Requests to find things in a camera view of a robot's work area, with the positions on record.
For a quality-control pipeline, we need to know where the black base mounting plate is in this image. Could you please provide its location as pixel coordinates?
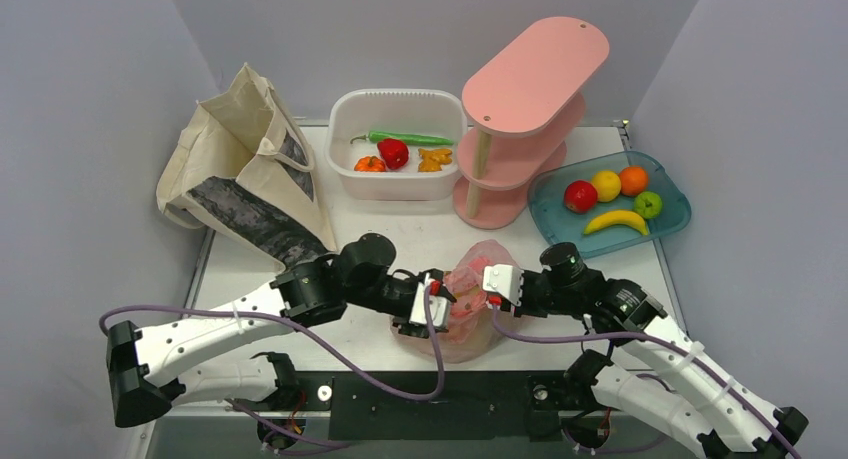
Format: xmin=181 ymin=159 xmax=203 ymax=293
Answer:
xmin=231 ymin=369 xmax=631 ymax=443

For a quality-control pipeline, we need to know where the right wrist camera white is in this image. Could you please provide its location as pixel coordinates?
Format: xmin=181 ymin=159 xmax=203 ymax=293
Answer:
xmin=481 ymin=264 xmax=524 ymax=307

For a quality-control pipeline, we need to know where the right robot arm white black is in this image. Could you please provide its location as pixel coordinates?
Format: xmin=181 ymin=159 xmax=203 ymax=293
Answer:
xmin=481 ymin=243 xmax=809 ymax=458

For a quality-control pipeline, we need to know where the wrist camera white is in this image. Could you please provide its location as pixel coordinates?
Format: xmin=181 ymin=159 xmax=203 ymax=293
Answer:
xmin=481 ymin=264 xmax=524 ymax=307
xmin=408 ymin=273 xmax=452 ymax=331

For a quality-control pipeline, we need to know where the yellow banana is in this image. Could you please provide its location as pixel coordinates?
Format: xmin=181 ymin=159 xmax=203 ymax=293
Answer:
xmin=582 ymin=209 xmax=649 ymax=236

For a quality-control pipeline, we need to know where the red bell pepper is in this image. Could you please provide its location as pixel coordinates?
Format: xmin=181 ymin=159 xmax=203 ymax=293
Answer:
xmin=377 ymin=138 xmax=409 ymax=170

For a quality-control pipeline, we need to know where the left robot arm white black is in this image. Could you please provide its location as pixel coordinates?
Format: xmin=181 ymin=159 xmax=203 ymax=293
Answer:
xmin=100 ymin=233 xmax=456 ymax=428

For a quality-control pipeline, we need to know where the beige canvas tote bag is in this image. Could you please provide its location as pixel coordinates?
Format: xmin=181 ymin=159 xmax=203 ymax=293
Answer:
xmin=155 ymin=64 xmax=338 ymax=270

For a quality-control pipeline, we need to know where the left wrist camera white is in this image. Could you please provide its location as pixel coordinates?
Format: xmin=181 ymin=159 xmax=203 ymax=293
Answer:
xmin=408 ymin=273 xmax=452 ymax=331

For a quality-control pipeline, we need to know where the small orange pumpkin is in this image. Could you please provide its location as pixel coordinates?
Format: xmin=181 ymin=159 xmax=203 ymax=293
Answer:
xmin=354 ymin=156 xmax=387 ymax=172

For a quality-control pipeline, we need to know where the pink three-tier shelf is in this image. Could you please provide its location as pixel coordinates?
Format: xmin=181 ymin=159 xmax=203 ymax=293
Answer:
xmin=453 ymin=16 xmax=610 ymax=230

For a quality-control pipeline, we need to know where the teal plastic tray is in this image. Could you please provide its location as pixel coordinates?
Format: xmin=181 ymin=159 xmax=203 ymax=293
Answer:
xmin=527 ymin=151 xmax=692 ymax=258

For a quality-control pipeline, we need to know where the white plastic tub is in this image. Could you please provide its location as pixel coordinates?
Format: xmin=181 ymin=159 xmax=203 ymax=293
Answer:
xmin=324 ymin=88 xmax=468 ymax=201

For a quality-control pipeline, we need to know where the green apple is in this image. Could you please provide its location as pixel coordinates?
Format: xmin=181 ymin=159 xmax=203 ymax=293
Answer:
xmin=633 ymin=191 xmax=664 ymax=220

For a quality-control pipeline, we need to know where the yellow lemon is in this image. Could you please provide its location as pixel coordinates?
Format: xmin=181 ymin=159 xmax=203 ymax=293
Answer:
xmin=590 ymin=170 xmax=622 ymax=203

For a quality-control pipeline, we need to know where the orange fruit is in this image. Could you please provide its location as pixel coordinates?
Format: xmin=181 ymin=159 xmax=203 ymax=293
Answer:
xmin=618 ymin=165 xmax=650 ymax=197

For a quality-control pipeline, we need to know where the red apple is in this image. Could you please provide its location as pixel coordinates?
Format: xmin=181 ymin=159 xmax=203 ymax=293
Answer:
xmin=563 ymin=180 xmax=598 ymax=214

